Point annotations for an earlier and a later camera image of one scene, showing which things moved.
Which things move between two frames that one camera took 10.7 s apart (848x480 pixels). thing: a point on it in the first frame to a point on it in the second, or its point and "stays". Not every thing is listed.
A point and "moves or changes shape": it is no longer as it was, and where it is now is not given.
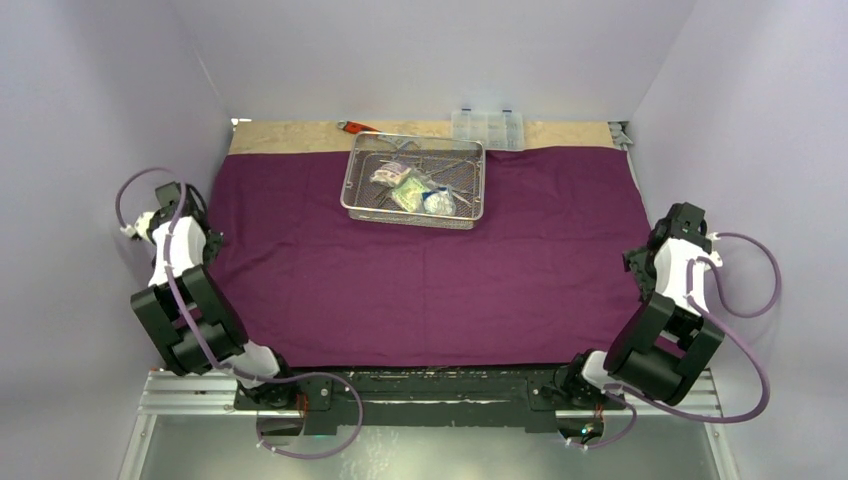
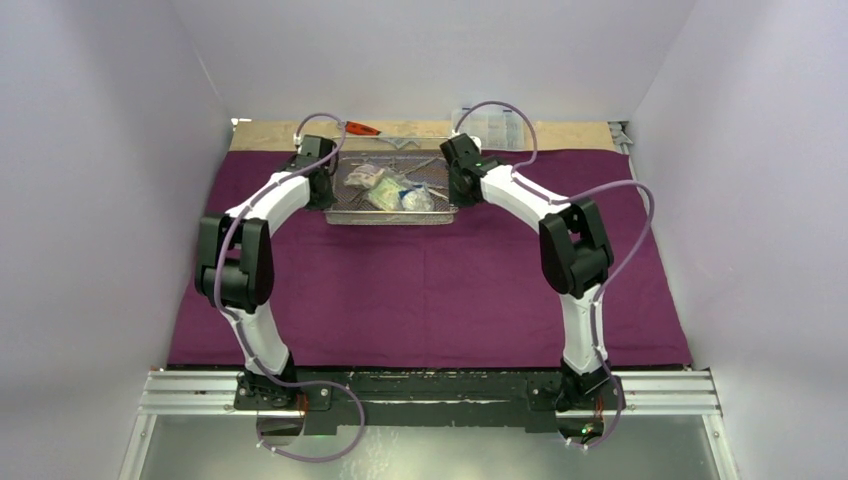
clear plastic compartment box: [496, 130] stays
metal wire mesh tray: [458, 164] moves or changes shape
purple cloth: [527, 287] stays
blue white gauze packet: [439, 201] to [417, 198]
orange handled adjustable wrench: [355, 128] stays
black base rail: [420, 397] stays
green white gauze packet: [409, 195] to [386, 196]
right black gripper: [638, 266] to [460, 188]
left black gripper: [212, 249] to [324, 202]
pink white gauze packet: [390, 173] to [364, 175]
